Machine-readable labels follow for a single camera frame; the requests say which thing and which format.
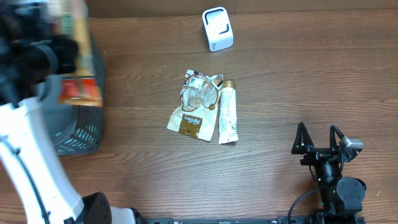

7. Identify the white tube with gold cap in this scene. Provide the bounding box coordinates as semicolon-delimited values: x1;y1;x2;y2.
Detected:
218;80;239;144

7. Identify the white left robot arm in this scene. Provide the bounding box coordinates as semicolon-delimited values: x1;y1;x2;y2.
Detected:
1;1;142;223

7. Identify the white barcode scanner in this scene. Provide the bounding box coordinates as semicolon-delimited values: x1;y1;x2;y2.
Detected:
201;6;234;52

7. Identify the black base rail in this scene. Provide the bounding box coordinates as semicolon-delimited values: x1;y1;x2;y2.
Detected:
145;216;366;224

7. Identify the dried mushroom pouch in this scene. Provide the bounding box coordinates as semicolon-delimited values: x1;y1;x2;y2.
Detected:
167;70;224;142

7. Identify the orange spaghetti pasta package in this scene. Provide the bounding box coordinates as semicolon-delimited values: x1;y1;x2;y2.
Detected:
47;0;103;107

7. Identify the grey plastic shopping basket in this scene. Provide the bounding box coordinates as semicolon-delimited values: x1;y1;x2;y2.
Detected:
36;34;105;155

